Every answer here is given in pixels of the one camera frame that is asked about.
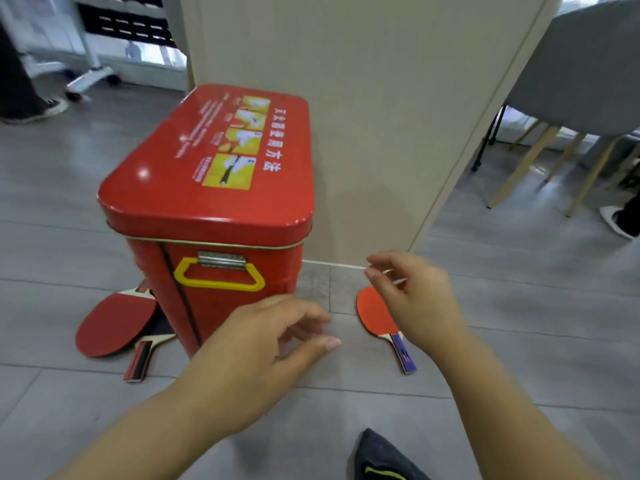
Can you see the person's right hand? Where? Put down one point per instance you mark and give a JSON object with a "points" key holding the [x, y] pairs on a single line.
{"points": [[430, 309]]}

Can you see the person's left hand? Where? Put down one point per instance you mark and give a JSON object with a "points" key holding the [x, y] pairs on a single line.
{"points": [[240, 369]]}

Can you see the black table tennis paddle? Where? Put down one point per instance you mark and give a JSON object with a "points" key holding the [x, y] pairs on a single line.
{"points": [[140, 362]]}

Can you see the dark grey cleaning cloth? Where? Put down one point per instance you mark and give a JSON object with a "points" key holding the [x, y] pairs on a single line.
{"points": [[385, 459]]}

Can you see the red fire extinguisher box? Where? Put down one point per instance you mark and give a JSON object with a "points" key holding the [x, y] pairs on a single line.
{"points": [[200, 204]]}

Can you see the person's right forearm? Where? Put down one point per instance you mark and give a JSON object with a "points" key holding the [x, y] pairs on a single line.
{"points": [[505, 424]]}

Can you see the white folding table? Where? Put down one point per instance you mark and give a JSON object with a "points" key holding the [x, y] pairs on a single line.
{"points": [[90, 77], [42, 67]]}

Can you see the black camera tripod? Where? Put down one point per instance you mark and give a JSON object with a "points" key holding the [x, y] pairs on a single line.
{"points": [[487, 139]]}

